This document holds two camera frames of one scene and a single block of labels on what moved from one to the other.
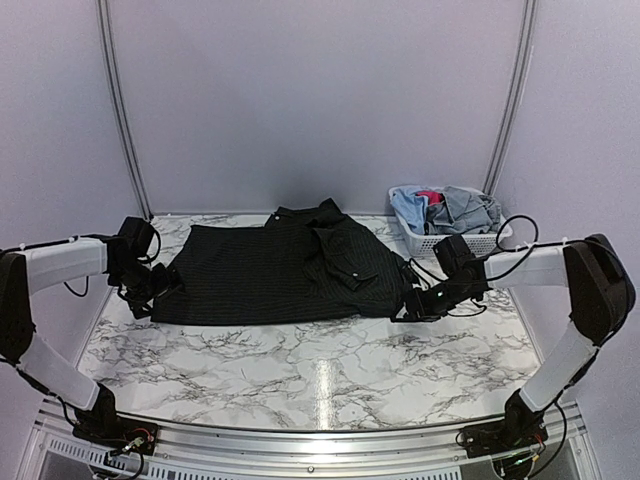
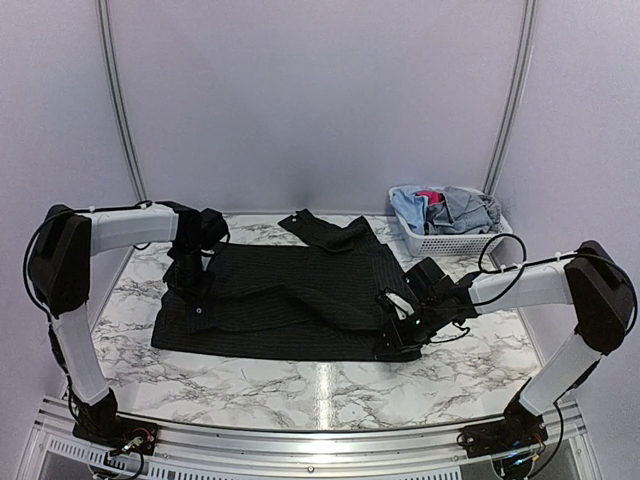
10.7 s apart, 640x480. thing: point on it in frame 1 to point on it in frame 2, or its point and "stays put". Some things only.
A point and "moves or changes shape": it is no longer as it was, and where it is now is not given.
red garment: x=434 y=197 stays put
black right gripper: x=414 y=298 to x=397 y=338
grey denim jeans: x=462 y=210 stays put
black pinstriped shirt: x=310 y=261 moves or changes shape
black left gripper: x=136 y=302 to x=200 y=289
